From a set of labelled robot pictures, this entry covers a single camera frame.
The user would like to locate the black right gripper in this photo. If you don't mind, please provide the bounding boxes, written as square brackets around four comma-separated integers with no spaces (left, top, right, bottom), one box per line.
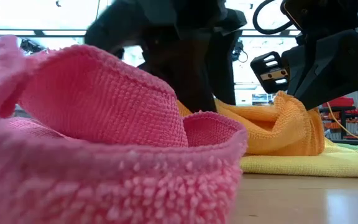
[250,0,358,111]

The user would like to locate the black shelf rack orange bins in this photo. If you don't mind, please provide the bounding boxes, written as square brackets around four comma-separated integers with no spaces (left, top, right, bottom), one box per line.
[318,105,358,140]

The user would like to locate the yellow microfiber towel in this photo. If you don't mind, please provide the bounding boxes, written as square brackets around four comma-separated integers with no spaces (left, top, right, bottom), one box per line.
[239,136,358,179]

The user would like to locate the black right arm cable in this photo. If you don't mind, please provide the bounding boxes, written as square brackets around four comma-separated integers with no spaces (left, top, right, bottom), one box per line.
[252,0,295,35]

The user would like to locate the black ceiling track device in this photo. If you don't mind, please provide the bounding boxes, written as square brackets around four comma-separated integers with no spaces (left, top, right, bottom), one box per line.
[20,39,45,54]

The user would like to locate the pink microfiber towel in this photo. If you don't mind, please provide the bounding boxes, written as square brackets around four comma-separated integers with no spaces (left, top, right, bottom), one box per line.
[0,34,249,224]

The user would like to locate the red plastic crate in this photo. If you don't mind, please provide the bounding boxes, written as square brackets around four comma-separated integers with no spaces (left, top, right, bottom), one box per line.
[324,96,356,108]

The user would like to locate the orange microfiber towel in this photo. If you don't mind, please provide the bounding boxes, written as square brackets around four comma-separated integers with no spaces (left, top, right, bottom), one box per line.
[176,90,326,157]

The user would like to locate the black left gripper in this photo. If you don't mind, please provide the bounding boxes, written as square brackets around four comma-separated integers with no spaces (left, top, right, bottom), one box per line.
[113,0,247,114]

